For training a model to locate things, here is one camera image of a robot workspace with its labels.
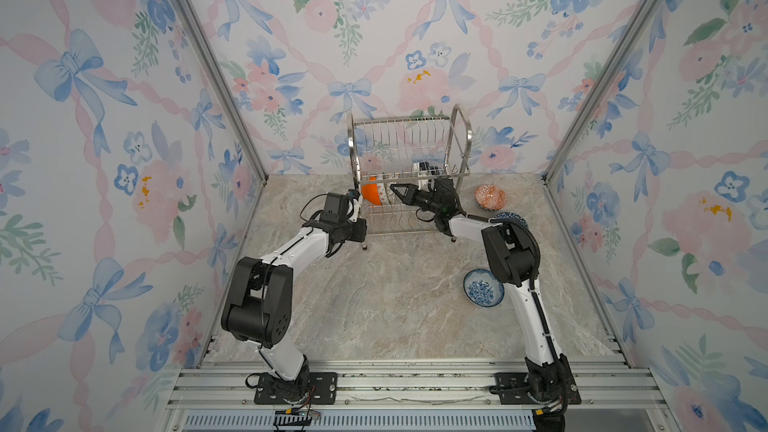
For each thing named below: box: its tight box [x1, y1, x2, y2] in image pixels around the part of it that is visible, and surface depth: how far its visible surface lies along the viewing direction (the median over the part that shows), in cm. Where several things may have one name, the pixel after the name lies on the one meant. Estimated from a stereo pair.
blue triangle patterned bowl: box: [495, 212, 529, 229], surface depth 105 cm
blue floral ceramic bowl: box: [463, 268, 505, 307], surface depth 91 cm
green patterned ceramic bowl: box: [377, 182, 398, 206], surface depth 101 cm
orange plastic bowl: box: [362, 176, 382, 206], surface depth 102 cm
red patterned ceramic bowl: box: [474, 184, 508, 212], surface depth 113 cm
